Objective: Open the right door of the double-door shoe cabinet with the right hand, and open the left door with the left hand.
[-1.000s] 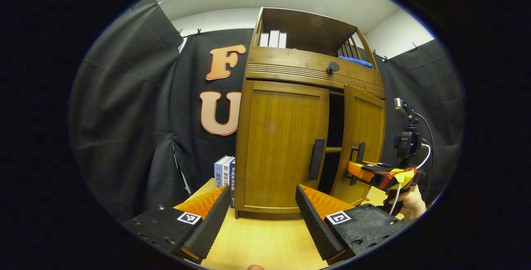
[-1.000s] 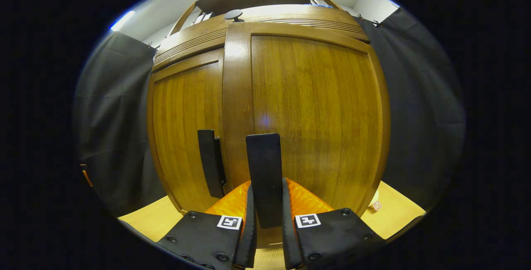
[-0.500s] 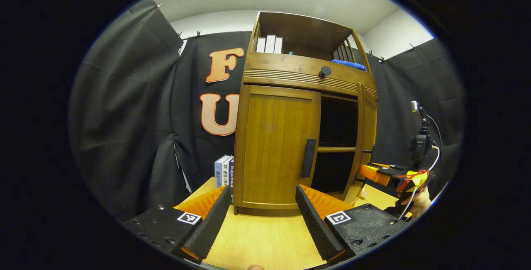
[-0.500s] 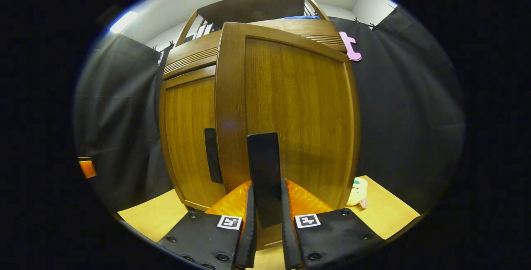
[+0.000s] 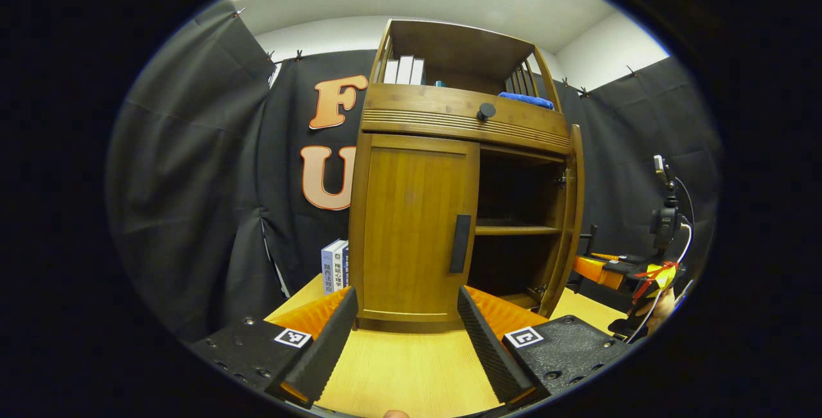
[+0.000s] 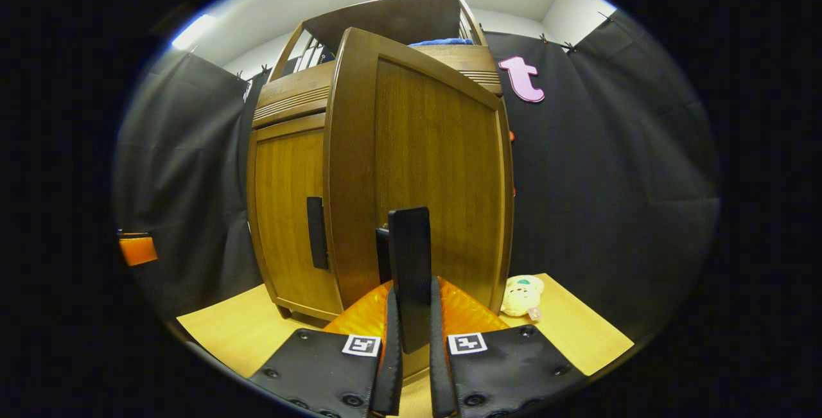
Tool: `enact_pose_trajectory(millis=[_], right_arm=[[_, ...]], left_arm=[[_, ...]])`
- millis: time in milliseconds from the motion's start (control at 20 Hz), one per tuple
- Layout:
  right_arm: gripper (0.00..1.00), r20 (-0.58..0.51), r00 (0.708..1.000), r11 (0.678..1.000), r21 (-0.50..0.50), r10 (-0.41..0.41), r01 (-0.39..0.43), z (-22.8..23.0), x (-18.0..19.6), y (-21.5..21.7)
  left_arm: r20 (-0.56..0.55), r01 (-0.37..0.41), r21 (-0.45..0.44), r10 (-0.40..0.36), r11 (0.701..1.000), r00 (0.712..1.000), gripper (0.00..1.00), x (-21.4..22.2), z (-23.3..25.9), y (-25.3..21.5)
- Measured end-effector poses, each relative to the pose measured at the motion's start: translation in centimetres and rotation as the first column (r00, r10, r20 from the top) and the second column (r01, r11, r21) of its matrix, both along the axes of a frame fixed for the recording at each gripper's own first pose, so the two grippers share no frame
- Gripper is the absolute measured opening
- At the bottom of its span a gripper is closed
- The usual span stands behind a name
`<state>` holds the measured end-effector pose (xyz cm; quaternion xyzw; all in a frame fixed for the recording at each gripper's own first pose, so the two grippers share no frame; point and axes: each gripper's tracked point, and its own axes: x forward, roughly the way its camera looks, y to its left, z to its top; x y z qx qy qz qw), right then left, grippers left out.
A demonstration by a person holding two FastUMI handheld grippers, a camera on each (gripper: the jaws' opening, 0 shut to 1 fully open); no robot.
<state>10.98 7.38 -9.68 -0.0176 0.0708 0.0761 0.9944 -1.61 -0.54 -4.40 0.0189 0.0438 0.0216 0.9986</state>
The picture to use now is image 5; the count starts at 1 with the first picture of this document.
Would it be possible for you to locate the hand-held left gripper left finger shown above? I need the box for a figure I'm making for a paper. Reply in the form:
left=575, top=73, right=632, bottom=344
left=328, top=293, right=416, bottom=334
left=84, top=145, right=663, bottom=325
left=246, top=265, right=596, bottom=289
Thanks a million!
left=191, top=286, right=359, bottom=410

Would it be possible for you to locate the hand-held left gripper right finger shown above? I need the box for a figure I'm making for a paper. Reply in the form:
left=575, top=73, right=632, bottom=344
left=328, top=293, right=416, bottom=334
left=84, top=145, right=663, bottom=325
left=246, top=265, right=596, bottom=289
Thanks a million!
left=457, top=286, right=636, bottom=411

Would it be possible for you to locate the black door handle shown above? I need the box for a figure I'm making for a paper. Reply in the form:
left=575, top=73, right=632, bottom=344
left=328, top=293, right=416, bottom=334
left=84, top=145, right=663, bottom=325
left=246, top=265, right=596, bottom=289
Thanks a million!
left=577, top=224, right=599, bottom=258
left=449, top=214, right=473, bottom=274

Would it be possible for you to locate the wooden cabinet door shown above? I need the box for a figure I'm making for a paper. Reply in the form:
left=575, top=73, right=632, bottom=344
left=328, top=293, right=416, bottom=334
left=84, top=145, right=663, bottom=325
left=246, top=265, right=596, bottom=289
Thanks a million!
left=356, top=134, right=481, bottom=324
left=538, top=124, right=586, bottom=319

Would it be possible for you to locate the wooden double-door shoe cabinet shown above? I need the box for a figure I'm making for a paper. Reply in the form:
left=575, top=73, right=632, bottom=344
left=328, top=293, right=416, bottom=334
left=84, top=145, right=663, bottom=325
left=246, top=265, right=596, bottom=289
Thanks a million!
left=349, top=18, right=579, bottom=333

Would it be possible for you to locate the wooden inner cabinet shelf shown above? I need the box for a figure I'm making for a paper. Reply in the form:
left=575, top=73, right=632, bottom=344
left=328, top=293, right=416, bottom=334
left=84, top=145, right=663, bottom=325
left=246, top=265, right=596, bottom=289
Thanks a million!
left=474, top=218, right=563, bottom=236

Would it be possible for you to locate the light blue spine book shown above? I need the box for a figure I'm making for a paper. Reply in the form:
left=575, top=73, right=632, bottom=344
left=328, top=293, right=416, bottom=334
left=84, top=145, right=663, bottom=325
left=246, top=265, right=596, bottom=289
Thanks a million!
left=321, top=240, right=341, bottom=294

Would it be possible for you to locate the blue folded cloth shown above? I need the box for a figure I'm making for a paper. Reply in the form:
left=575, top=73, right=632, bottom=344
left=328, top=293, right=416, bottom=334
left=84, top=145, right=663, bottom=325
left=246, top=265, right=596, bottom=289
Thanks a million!
left=498, top=92, right=555, bottom=110

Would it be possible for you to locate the wooden ribbed drawer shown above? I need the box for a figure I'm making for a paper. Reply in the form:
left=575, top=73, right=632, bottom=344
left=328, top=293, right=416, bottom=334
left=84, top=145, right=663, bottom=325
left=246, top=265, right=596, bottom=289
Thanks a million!
left=360, top=83, right=572, bottom=155

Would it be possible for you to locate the white cable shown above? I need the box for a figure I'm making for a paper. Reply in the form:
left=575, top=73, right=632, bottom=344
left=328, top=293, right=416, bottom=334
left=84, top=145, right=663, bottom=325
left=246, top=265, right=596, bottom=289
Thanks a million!
left=626, top=222, right=694, bottom=345

